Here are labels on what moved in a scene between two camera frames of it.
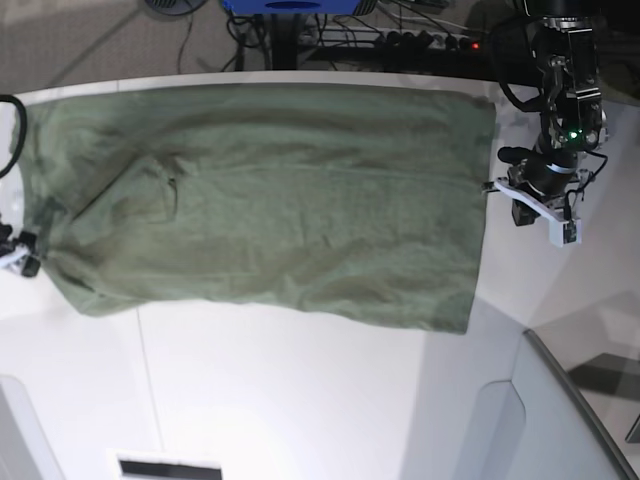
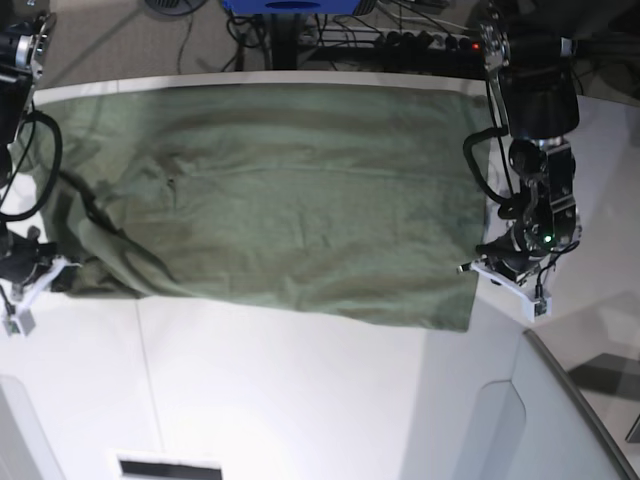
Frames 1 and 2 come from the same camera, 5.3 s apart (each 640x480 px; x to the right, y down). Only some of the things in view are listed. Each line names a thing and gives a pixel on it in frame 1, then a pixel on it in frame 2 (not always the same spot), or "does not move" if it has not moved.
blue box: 292,7 does not move
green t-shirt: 349,204 does not move
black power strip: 381,38 does not move
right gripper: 545,173 → 518,251
